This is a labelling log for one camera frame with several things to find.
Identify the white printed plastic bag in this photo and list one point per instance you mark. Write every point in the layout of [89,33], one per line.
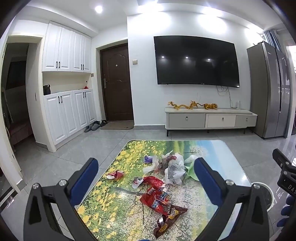
[174,173]

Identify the brown doormat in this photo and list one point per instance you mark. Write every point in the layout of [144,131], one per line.
[116,125]

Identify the grey slipper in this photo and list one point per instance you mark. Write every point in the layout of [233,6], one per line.
[95,127]
[88,128]

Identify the purple crumpled wrapper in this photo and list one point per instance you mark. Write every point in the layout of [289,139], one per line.
[148,159]

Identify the white cup with red label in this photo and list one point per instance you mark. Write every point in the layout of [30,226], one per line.
[137,182]

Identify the golden tiger ornament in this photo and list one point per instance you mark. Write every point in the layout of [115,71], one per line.
[210,106]

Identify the person's right hand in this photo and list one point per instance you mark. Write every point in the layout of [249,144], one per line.
[285,209]

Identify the white wall cabinet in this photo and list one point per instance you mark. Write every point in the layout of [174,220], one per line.
[64,48]

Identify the black wall television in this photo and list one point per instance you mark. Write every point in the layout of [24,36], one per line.
[196,61]

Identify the white floor cabinet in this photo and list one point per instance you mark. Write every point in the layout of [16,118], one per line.
[67,115]

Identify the dark red wrapper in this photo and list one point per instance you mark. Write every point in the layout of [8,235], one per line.
[171,158]

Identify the red snack bag blue label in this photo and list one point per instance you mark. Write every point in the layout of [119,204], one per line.
[153,202]

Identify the silver refrigerator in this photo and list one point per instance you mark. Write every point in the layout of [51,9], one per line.
[266,92]

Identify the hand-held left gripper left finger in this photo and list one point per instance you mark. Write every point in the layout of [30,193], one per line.
[85,176]

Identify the dark brown entrance door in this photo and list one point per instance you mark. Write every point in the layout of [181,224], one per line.
[118,88]

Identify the small golden dragon ornament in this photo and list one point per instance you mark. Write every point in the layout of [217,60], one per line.
[194,104]

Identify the blue grey curtain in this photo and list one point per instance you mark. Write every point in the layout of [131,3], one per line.
[272,38]

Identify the grey white television cabinet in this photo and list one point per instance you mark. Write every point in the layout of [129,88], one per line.
[187,120]

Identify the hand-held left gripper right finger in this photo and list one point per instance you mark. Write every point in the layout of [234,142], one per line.
[204,173]

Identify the black bag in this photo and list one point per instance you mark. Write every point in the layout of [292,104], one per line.
[47,90]

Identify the brown snack packet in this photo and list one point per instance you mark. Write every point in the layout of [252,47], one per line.
[170,216]

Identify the red white crumpled wrapper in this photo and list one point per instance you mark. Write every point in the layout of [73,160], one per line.
[115,175]

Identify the round ceiling light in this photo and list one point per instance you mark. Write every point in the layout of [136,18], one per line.
[98,8]

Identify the red foil snack bag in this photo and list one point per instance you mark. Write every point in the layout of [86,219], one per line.
[154,182]

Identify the long golden dragon ornament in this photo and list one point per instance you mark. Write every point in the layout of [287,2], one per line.
[177,106]

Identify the pale green plastic bag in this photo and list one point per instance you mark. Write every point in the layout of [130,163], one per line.
[190,172]

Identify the white round waste bin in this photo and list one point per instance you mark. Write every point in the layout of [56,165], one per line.
[266,197]

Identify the pair of black shoes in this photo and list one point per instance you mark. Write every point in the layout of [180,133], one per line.
[103,123]

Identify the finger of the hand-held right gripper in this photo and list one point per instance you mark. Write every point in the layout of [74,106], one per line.
[280,158]
[288,183]

